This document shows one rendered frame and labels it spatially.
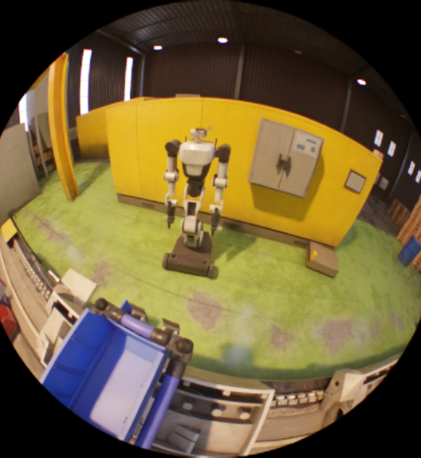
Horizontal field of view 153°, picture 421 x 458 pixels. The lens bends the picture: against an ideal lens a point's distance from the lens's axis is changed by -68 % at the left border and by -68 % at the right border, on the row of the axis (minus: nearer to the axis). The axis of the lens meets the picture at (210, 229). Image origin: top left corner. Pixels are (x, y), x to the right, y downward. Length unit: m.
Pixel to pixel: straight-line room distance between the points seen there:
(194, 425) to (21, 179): 6.37
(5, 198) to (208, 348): 6.31
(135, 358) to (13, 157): 6.14
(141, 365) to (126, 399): 0.10
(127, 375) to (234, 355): 1.31
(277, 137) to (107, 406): 1.98
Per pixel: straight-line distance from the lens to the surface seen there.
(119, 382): 0.42
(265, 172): 1.81
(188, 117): 2.12
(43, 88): 8.25
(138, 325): 0.35
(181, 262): 1.75
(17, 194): 6.31
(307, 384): 1.01
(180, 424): 0.70
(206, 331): 1.62
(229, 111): 1.98
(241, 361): 1.64
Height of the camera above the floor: 1.58
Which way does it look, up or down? 40 degrees down
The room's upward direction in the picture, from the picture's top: 7 degrees clockwise
